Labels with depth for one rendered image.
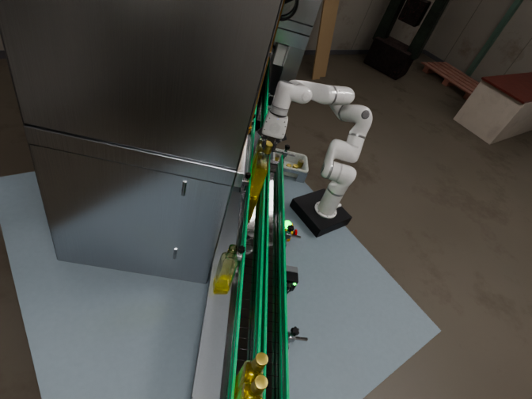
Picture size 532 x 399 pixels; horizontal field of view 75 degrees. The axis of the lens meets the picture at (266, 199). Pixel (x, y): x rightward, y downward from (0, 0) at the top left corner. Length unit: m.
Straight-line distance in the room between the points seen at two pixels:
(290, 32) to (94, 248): 1.82
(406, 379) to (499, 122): 4.37
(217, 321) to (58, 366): 0.53
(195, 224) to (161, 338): 0.45
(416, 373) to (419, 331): 0.90
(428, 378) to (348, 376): 1.26
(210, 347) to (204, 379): 0.10
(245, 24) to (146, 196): 0.63
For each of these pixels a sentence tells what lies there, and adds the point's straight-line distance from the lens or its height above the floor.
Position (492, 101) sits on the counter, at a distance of 6.17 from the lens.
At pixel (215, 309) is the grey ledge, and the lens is 1.35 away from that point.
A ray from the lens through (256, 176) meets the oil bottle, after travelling 1.66.
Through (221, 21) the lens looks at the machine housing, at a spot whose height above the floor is 1.80.
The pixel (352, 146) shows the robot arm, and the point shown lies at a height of 1.22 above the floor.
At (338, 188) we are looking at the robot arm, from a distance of 1.80.
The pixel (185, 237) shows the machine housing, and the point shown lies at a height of 1.03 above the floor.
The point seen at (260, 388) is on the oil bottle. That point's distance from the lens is 0.98.
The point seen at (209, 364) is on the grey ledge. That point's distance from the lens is 1.27.
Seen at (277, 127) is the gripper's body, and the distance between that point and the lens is 1.53.
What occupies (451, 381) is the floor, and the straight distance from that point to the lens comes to 2.87.
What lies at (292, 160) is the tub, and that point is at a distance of 2.25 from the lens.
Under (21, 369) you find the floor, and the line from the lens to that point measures 2.28.
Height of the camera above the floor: 2.07
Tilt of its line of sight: 42 degrees down
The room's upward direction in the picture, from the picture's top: 20 degrees clockwise
